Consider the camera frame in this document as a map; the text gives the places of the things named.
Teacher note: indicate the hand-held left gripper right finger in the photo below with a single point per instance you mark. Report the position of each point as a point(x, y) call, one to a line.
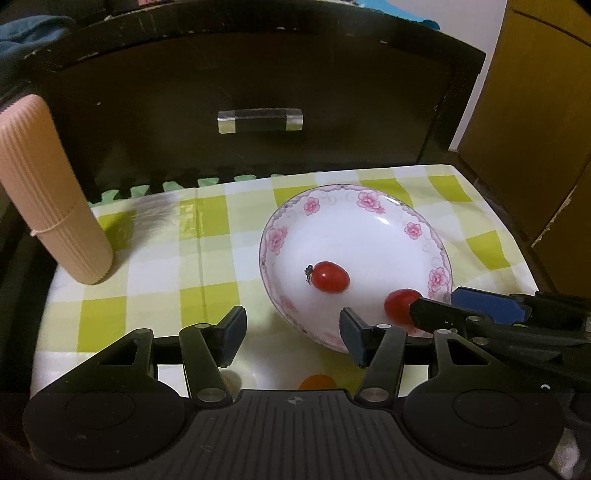
point(353, 337)

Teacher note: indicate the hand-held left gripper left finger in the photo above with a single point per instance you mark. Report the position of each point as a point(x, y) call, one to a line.
point(233, 337)

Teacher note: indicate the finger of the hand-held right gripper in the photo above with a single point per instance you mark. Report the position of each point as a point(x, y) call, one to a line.
point(489, 305)
point(434, 313)

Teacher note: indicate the red cherry tomato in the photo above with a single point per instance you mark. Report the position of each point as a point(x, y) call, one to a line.
point(400, 304)
point(330, 276)

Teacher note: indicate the white floral plate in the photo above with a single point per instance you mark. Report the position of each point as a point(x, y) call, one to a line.
point(351, 240)

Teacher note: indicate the small tangerine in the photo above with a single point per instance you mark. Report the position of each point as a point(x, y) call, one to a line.
point(316, 382)

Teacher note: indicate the green white checked tablecloth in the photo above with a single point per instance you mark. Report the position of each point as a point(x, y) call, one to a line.
point(161, 277)

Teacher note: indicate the white cloth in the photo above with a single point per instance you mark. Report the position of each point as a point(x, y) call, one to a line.
point(567, 457)

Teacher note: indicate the green foam mat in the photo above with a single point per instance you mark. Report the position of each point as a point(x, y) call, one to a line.
point(138, 190)

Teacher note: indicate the brown wooden cabinet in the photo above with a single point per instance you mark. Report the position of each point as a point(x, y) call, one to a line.
point(531, 115)

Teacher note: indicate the pink ribbed paper roll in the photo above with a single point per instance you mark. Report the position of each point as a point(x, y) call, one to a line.
point(51, 194)

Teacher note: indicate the black drawer cabinet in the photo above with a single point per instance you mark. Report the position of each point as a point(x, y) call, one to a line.
point(184, 106)

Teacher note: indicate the light blue cloth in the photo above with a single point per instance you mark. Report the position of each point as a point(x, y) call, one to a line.
point(369, 11)

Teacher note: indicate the dark blue cloth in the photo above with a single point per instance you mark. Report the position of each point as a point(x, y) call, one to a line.
point(27, 32)

